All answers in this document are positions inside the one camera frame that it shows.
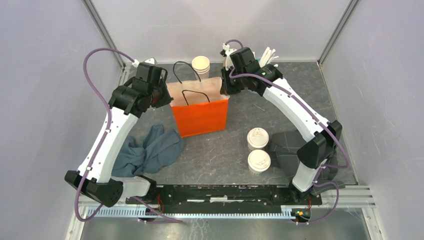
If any orange paper bag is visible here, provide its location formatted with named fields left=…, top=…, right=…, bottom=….
left=166, top=61, right=230, bottom=138

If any lidded white coffee cup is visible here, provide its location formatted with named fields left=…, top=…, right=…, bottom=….
left=247, top=149, right=271, bottom=175

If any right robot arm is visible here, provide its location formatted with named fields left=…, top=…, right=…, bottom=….
left=220, top=64, right=345, bottom=204

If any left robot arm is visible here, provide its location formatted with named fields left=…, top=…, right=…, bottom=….
left=64, top=76, right=172, bottom=208

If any stack of paper cups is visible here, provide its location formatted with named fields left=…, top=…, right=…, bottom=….
left=191, top=55, right=211, bottom=79

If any white wrapped straws bundle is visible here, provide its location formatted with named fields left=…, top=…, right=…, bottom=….
left=258, top=47, right=279, bottom=67

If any blue-grey cloth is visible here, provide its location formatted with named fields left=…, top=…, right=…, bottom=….
left=111, top=124, right=185, bottom=178

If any dark grey checked cloth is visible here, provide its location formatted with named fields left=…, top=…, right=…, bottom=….
left=265, top=130, right=346, bottom=199

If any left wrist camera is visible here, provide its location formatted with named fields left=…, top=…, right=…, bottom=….
left=132, top=58, right=168, bottom=89

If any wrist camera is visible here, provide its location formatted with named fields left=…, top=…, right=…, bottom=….
left=132, top=58, right=168, bottom=89
left=220, top=44, right=261, bottom=74

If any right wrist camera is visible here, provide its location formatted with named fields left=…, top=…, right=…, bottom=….
left=220, top=44, right=261, bottom=74

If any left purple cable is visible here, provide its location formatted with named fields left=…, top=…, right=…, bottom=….
left=73, top=47, right=187, bottom=225

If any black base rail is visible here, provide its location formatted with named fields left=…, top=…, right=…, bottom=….
left=140, top=183, right=323, bottom=214

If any white cable duct strip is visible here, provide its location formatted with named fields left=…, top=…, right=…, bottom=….
left=95, top=205, right=295, bottom=220

